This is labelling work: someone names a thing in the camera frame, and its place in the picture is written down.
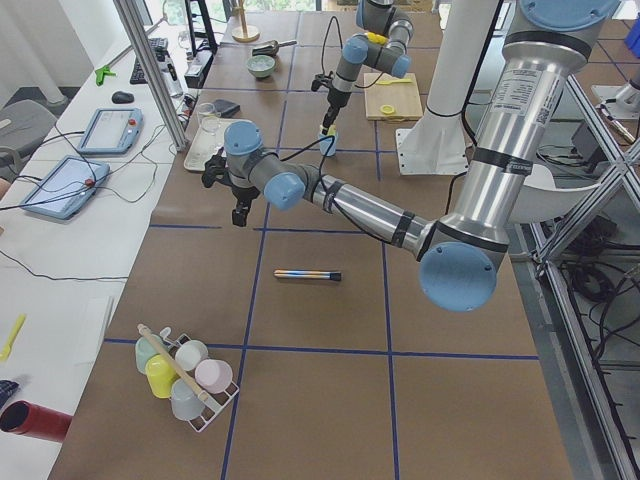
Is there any yellow whole lemon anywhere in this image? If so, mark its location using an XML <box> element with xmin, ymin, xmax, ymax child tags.
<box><xmin>365</xmin><ymin>32</ymin><xmax>387</xmax><ymax>45</ymax></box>

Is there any white cup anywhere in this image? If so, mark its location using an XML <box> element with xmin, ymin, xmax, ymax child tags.
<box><xmin>175</xmin><ymin>339</ymin><xmax>209</xmax><ymax>372</ymax></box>

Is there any green bowl of ice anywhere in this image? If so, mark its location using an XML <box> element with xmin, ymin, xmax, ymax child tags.
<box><xmin>246</xmin><ymin>55</ymin><xmax>276</xmax><ymax>79</ymax></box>

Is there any far blue teach pendant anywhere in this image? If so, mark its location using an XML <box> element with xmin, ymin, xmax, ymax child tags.
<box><xmin>76</xmin><ymin>108</ymin><xmax>143</xmax><ymax>156</ymax></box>

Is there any red cylinder container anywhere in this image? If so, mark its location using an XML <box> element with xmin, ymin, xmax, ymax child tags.
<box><xmin>1</xmin><ymin>400</ymin><xmax>73</xmax><ymax>443</ymax></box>

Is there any yellow cup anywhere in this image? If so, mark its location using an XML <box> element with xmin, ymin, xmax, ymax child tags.
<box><xmin>145</xmin><ymin>354</ymin><xmax>179</xmax><ymax>399</ymax></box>

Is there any white chair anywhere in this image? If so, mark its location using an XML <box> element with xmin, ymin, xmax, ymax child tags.
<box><xmin>509</xmin><ymin>164</ymin><xmax>600</xmax><ymax>224</ymax></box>

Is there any grey folded cloth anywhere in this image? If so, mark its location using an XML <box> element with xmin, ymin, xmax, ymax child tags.
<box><xmin>212</xmin><ymin>99</ymin><xmax>240</xmax><ymax>119</ymax></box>

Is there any aluminium frame post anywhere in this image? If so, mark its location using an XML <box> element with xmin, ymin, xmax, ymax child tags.
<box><xmin>113</xmin><ymin>0</ymin><xmax>188</xmax><ymax>152</ymax></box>

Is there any yellow plastic knife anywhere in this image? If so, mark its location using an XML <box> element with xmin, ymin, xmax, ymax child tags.
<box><xmin>375</xmin><ymin>78</ymin><xmax>413</xmax><ymax>86</ymax></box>

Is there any yellow plastic tool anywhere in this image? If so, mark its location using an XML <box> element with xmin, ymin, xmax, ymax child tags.
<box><xmin>0</xmin><ymin>314</ymin><xmax>27</xmax><ymax>362</ymax></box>

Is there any mint green cup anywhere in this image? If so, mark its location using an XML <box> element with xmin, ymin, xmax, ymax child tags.
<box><xmin>134</xmin><ymin>337</ymin><xmax>157</xmax><ymax>374</ymax></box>

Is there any wooden rack handle stick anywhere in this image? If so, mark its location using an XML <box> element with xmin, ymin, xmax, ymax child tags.
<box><xmin>137</xmin><ymin>324</ymin><xmax>209</xmax><ymax>403</ymax></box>

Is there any black keyboard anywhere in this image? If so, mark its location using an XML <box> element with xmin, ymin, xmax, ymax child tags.
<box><xmin>129</xmin><ymin>37</ymin><xmax>170</xmax><ymax>86</ymax></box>

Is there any steel muddler black tip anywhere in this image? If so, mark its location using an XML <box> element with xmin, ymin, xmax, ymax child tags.
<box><xmin>273</xmin><ymin>269</ymin><xmax>342</xmax><ymax>282</ymax></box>

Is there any steel ice scoop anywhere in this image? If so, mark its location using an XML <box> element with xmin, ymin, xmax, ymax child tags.
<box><xmin>251</xmin><ymin>39</ymin><xmax>298</xmax><ymax>57</ymax></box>

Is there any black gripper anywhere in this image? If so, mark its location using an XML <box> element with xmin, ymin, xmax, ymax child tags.
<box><xmin>231</xmin><ymin>185</ymin><xmax>261</xmax><ymax>227</ymax></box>
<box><xmin>321</xmin><ymin>104</ymin><xmax>341</xmax><ymax>135</ymax></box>

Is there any clear wine glass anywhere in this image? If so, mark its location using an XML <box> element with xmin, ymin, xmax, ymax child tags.
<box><xmin>197</xmin><ymin>102</ymin><xmax>221</xmax><ymax>154</ymax></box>

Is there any black computer mouse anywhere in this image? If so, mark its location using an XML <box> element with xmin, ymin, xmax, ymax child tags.
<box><xmin>111</xmin><ymin>91</ymin><xmax>135</xmax><ymax>105</ymax></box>

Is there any near blue teach pendant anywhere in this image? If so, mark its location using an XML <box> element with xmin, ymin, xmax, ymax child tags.
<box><xmin>19</xmin><ymin>155</ymin><xmax>111</xmax><ymax>220</ymax></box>

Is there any pink cup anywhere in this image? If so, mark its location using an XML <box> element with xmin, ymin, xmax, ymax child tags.
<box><xmin>195</xmin><ymin>359</ymin><xmax>233</xmax><ymax>394</ymax></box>

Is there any green plastic clamp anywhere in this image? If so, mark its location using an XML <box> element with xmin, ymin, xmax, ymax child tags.
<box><xmin>95</xmin><ymin>65</ymin><xmax>116</xmax><ymax>86</ymax></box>

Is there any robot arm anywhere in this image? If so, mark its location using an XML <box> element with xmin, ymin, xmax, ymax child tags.
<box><xmin>313</xmin><ymin>0</ymin><xmax>413</xmax><ymax>135</ymax></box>
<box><xmin>224</xmin><ymin>1</ymin><xmax>617</xmax><ymax>312</ymax></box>

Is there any white wire cup rack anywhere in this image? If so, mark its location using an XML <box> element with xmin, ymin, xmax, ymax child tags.
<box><xmin>159</xmin><ymin>327</ymin><xmax>239</xmax><ymax>432</ymax></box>

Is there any grey cup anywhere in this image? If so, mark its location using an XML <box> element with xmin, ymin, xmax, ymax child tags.
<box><xmin>170</xmin><ymin>378</ymin><xmax>205</xmax><ymax>421</ymax></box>

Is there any light blue cup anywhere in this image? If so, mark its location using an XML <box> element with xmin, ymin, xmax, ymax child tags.
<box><xmin>318</xmin><ymin>132</ymin><xmax>338</xmax><ymax>157</ymax></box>

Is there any blue teach pendant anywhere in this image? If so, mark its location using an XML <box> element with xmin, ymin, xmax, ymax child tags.
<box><xmin>19</xmin><ymin>155</ymin><xmax>111</xmax><ymax>220</ymax></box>
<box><xmin>76</xmin><ymin>108</ymin><xmax>143</xmax><ymax>156</ymax></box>

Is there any cream bear tray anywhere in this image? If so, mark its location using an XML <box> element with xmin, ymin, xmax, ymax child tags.
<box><xmin>183</xmin><ymin>118</ymin><xmax>244</xmax><ymax>173</ymax></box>

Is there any wooden cutting board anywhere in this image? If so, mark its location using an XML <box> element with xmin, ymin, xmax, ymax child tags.
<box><xmin>363</xmin><ymin>73</ymin><xmax>423</xmax><ymax>121</ymax></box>

